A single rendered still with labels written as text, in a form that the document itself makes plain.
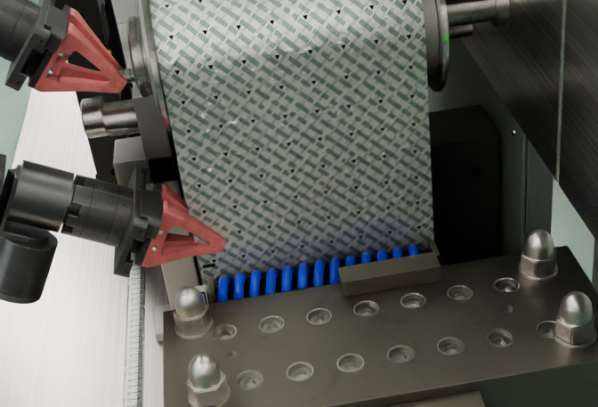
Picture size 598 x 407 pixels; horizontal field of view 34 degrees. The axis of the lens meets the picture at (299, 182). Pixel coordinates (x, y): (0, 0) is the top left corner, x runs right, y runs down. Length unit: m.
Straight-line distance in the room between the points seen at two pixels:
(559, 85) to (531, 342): 0.22
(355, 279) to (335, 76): 0.19
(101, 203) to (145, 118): 0.11
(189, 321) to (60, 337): 0.30
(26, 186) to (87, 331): 0.31
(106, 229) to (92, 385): 0.24
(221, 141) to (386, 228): 0.19
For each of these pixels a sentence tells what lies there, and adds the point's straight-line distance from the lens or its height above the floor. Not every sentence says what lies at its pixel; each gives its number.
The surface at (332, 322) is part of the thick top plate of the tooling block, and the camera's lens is 0.90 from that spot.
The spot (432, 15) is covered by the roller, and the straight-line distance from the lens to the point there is 0.87.
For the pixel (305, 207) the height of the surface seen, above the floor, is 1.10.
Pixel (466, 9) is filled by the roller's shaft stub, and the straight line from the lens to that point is 0.92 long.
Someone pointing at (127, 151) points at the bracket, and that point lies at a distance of 0.99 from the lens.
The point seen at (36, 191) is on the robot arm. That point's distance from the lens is 0.89.
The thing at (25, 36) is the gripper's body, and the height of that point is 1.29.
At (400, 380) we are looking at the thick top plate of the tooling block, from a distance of 0.84.
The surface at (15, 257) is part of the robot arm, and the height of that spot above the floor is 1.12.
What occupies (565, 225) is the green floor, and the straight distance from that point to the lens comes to 2.79.
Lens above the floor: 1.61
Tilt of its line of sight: 32 degrees down
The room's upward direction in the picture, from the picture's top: 7 degrees counter-clockwise
